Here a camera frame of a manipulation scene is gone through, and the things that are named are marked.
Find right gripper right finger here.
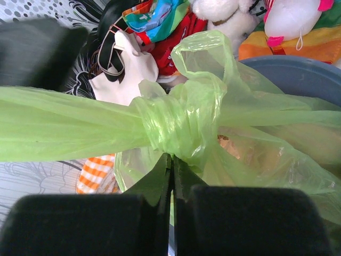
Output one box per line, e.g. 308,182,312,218
173,158,332,255

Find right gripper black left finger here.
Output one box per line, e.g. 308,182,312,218
1,154,171,255

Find green plastic trash bag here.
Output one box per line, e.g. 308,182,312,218
1,30,340,224

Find cream canvas tote bag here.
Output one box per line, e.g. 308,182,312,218
89,30,159,106

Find blue plastic trash bin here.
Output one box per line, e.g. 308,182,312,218
241,55,340,106

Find rainbow striped bag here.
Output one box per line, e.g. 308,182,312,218
239,3,340,64

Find orange checked towel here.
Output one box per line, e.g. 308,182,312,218
76,154,120,194

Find red folded cloth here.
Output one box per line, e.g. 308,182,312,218
138,12,208,78

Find white plush lamb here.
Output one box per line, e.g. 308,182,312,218
190,0,260,58

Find colourful scarf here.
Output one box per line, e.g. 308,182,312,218
122,0,190,45

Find pink plush pig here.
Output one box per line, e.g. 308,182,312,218
264,0,335,51

